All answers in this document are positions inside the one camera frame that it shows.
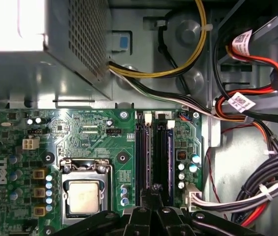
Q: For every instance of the RAM slot with black clips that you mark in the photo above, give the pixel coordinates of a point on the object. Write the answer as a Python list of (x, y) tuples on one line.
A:
[(159, 157), (139, 159)]

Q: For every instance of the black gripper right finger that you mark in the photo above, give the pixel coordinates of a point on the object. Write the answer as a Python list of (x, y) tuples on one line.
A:
[(171, 221)]

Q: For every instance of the silver CPU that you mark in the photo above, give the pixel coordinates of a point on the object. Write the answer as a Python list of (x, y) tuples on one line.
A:
[(83, 196)]

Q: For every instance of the RAM slot with white clips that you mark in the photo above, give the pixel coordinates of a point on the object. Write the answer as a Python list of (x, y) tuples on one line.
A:
[(171, 124), (148, 119)]

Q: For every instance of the green motherboard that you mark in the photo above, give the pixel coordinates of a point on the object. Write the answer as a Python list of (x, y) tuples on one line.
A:
[(92, 137)]

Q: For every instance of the metal drive cage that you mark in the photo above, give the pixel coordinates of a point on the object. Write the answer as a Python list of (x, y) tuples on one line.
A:
[(276, 32)]

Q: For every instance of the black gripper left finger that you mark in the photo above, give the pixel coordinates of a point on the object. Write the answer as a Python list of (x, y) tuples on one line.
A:
[(137, 221)]

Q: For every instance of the grey power supply unit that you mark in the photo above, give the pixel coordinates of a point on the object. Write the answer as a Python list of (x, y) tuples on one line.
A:
[(85, 37)]

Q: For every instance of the black open PC case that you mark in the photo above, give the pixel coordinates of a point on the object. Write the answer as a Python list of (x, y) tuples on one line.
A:
[(139, 49)]

